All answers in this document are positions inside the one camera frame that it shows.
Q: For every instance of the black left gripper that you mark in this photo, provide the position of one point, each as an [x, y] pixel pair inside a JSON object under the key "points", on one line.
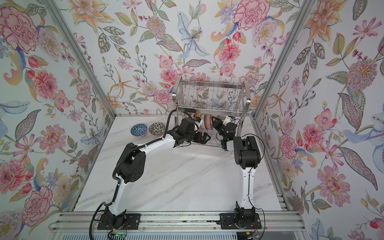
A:
{"points": [[203, 140]]}

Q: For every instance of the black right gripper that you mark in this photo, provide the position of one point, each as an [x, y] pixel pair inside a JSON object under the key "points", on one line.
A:
{"points": [[218, 126]]}

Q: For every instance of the green leaf pattern bowl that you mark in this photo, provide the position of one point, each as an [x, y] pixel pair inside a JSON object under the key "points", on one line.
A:
{"points": [[208, 122]]}

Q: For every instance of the two-tier steel dish rack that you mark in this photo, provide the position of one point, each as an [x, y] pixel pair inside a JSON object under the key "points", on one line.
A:
{"points": [[217, 99]]}

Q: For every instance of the blue pattern bowl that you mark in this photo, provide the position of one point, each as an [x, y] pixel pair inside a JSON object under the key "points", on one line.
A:
{"points": [[139, 130]]}

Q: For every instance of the dark floral bowl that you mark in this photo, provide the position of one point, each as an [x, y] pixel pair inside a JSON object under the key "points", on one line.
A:
{"points": [[202, 121]]}

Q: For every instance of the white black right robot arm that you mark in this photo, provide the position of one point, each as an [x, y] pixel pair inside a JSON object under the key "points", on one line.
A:
{"points": [[247, 157]]}

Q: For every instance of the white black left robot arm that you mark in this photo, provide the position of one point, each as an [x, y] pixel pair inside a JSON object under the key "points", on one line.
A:
{"points": [[131, 165]]}

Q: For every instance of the dark speckled bowl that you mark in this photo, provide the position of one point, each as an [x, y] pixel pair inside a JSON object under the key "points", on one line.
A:
{"points": [[157, 129]]}

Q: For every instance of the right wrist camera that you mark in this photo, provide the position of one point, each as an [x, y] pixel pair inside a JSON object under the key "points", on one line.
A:
{"points": [[228, 119]]}

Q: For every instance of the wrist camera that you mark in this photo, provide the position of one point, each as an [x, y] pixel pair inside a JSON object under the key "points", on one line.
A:
{"points": [[228, 119], [198, 122]]}

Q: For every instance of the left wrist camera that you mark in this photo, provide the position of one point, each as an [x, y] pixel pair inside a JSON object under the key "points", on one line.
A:
{"points": [[198, 122]]}

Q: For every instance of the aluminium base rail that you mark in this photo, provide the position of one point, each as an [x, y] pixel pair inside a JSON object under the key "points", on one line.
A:
{"points": [[271, 221]]}

